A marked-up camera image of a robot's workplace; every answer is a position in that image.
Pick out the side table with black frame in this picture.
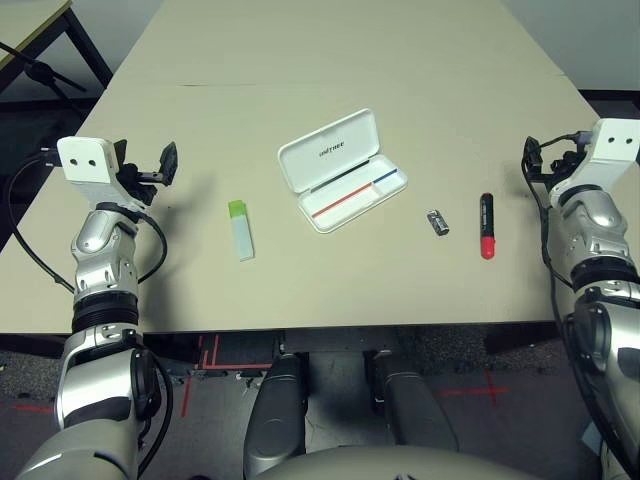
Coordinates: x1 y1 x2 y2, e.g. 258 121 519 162
0 0 114 96

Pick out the white plastic pencil case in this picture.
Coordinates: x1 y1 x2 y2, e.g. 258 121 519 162
277 107 408 234

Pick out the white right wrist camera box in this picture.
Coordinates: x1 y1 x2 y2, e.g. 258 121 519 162
548 118 640 197

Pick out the black tripod stand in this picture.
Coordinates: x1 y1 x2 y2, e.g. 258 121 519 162
0 42 89 116

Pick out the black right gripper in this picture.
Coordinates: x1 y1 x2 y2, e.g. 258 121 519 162
521 135 582 197

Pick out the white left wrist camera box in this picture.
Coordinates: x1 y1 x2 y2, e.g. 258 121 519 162
56 136 147 214

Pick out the silver robot torso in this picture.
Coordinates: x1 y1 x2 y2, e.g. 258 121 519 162
254 444 546 480

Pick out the dark grey robot left leg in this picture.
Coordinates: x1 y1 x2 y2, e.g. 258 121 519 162
242 352 309 479

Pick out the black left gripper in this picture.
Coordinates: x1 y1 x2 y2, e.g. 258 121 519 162
113 139 180 206

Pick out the black marker with red cap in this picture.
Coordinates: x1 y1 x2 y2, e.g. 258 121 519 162
479 192 498 261

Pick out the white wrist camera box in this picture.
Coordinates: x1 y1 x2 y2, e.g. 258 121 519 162
56 136 147 214
548 118 640 197

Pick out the dark left wrist camera cable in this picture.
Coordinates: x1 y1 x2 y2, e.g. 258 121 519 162
6 146 77 295

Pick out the dark grey robot right leg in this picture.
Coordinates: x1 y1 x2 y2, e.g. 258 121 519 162
363 349 460 454

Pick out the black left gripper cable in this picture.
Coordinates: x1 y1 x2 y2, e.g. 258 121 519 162
130 208 170 285

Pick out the dark grey robot leg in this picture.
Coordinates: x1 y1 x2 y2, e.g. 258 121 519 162
242 352 309 479
363 349 460 454

